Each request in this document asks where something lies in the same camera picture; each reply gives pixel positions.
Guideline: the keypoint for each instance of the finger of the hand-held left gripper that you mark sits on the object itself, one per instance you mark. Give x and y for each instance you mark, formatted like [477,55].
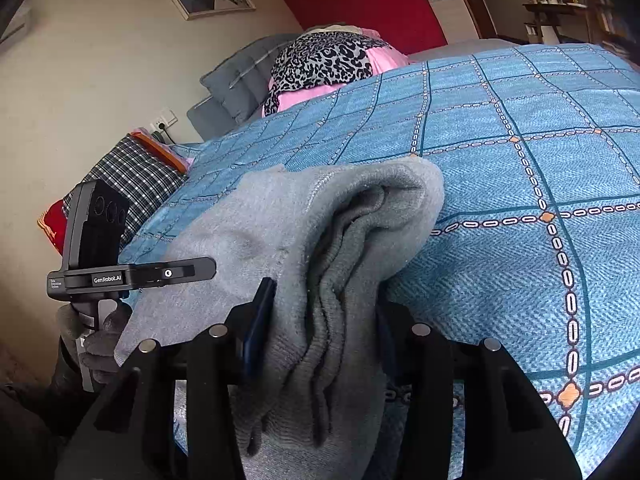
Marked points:
[185,271]

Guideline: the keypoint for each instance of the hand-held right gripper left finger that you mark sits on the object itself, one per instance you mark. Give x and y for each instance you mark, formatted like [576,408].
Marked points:
[260,320]

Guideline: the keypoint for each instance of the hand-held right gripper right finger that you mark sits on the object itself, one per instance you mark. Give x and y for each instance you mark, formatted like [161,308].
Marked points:
[425,360]

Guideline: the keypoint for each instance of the grey sweater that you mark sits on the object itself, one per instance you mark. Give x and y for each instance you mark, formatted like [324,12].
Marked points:
[310,240]

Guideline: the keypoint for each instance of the person's left hand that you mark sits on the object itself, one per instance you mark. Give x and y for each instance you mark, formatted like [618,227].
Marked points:
[107,345]

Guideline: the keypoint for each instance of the red cloth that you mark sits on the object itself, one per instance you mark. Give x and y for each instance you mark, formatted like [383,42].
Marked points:
[52,227]

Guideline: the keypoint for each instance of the plaid pillow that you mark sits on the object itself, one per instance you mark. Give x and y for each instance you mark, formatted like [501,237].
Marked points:
[135,180]

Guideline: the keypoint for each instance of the orange cloth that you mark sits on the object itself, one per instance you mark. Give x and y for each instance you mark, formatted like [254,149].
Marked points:
[162,152]

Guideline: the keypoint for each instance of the grey padded headboard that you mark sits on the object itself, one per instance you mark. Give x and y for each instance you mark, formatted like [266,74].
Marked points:
[240,80]

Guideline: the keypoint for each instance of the blue patterned blanket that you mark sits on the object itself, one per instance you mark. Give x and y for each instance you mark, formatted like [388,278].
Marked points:
[500,170]

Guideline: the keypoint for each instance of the pink dotted quilt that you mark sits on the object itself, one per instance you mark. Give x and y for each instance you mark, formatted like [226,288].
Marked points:
[312,92]

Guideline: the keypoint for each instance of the leopard print cloth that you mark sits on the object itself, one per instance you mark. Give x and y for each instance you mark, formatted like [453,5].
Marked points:
[320,60]

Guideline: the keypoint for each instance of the cream pillow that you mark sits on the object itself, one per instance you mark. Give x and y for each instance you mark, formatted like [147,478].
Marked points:
[332,27]

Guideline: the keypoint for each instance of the grey mattress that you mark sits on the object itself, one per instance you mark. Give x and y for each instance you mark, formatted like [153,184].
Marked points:
[465,49]

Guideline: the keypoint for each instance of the wooden desk shelf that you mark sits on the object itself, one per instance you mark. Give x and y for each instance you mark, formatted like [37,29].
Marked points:
[555,5]

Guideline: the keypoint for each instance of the white wall socket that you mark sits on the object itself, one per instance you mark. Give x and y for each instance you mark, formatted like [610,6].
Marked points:
[164,120]

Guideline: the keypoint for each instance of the red wall panel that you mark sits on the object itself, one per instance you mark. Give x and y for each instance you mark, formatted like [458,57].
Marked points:
[370,5]

